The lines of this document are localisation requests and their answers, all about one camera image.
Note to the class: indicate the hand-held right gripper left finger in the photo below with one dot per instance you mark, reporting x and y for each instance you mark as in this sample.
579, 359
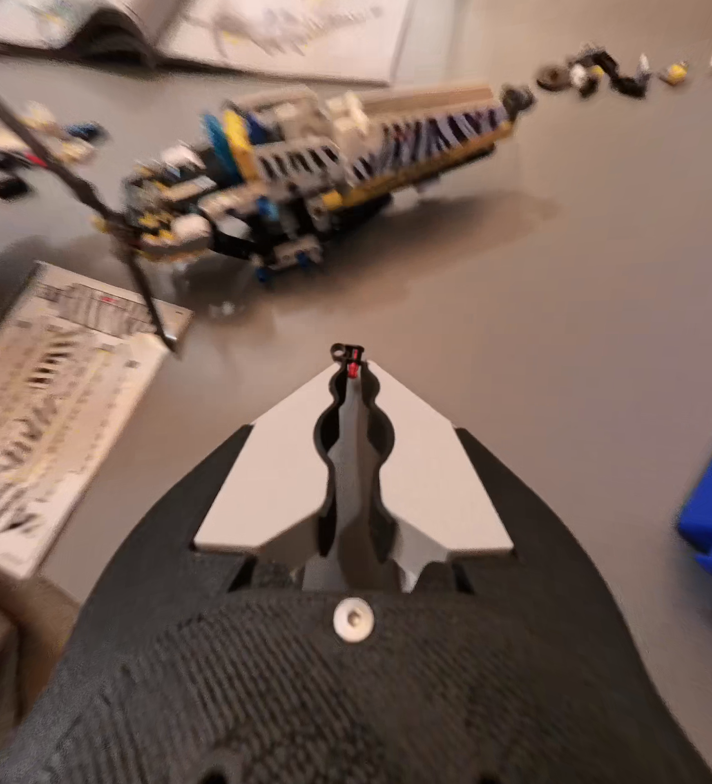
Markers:
264, 484

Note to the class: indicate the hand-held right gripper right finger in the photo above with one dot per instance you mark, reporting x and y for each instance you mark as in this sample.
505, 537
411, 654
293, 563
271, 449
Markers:
441, 490

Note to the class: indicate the small black red lego pin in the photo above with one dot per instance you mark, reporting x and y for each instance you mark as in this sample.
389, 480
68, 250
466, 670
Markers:
346, 352

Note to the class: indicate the lego helicopter model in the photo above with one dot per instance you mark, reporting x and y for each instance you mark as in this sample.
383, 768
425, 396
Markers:
307, 165

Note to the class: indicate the black round lego disc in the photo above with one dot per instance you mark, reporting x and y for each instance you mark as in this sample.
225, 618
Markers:
550, 78

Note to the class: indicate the pile of mixed lego parts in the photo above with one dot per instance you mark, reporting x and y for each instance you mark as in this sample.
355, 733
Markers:
0, 147

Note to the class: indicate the group of loose lego pieces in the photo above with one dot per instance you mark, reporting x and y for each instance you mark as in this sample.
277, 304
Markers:
601, 60

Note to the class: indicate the zebra striped sticker sheet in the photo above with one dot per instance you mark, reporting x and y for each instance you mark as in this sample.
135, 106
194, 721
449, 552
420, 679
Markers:
43, 416

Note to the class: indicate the open instruction booklet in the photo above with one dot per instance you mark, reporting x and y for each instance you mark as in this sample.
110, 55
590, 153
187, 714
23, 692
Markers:
307, 37

